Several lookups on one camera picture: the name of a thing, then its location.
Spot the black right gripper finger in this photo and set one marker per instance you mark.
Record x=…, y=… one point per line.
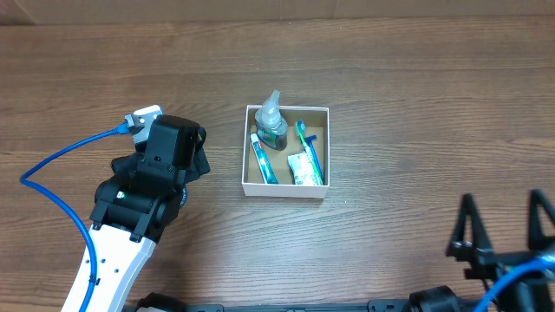
x=469, y=238
x=537, y=240

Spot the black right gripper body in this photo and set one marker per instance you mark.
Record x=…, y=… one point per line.
x=503, y=257

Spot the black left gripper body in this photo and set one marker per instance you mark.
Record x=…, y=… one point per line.
x=202, y=158

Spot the green toothpaste tube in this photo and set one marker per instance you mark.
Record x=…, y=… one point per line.
x=264, y=164

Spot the clear soap bottle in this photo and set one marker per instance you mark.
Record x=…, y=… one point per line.
x=271, y=126

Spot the green white toothbrush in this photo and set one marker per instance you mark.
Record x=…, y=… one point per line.
x=300, y=129

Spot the white green sachet packet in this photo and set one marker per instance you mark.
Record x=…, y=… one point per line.
x=302, y=170

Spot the blue disposable razor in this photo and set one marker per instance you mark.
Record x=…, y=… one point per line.
x=309, y=140

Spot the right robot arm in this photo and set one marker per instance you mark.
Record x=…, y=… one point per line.
x=514, y=281

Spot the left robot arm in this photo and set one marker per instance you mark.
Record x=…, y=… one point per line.
x=132, y=209

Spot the white cardboard box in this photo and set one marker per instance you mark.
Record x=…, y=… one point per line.
x=317, y=121

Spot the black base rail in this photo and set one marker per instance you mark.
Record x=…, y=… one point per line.
x=277, y=308

